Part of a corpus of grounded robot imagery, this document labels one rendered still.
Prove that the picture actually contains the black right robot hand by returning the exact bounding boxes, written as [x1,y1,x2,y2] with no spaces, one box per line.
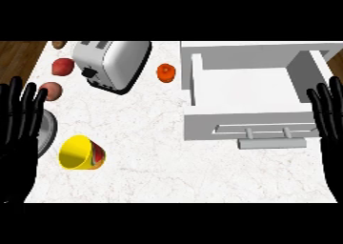
[304,75,343,204]

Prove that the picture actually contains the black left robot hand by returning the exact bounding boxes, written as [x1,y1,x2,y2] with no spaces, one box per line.
[0,75,48,204]

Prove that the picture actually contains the yellow cup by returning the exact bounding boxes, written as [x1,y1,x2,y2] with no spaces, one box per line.
[57,134,107,171]

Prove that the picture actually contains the white drawer front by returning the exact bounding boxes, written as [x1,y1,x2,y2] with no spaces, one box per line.
[182,110,323,151]

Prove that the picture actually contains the white open drawer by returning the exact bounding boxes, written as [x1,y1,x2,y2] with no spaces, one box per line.
[188,51,334,114]

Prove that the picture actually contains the grey round plate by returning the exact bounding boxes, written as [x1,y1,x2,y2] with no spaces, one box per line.
[36,109,58,159]

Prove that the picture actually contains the brown potato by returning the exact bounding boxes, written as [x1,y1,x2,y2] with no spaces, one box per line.
[49,41,67,51]

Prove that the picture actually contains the white toaster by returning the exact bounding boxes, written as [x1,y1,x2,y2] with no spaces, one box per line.
[71,41,152,95]

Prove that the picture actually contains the white cabinet body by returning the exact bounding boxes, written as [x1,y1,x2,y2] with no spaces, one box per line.
[179,41,343,91]

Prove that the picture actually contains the orange fruit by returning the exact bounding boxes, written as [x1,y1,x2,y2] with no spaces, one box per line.
[155,63,176,84]

